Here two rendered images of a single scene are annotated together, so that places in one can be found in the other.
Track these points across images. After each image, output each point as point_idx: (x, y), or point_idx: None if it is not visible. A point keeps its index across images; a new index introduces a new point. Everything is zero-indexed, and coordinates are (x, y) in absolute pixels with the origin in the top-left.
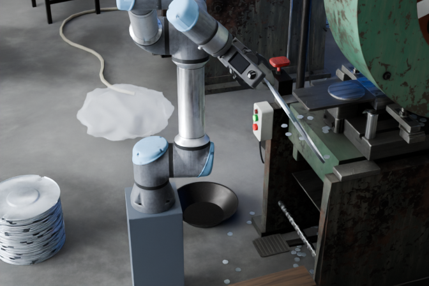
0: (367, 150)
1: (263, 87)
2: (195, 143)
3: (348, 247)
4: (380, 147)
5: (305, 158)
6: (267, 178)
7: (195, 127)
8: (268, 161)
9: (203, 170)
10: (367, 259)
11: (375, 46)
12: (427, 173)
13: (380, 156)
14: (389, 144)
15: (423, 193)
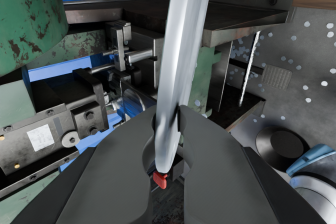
0: (160, 42)
1: (195, 120)
2: (328, 189)
3: (236, 16)
4: (149, 35)
5: (206, 99)
6: (236, 121)
7: (315, 208)
8: (227, 128)
9: (332, 151)
10: (228, 11)
11: None
12: (144, 11)
13: (156, 33)
14: (142, 33)
15: (160, 11)
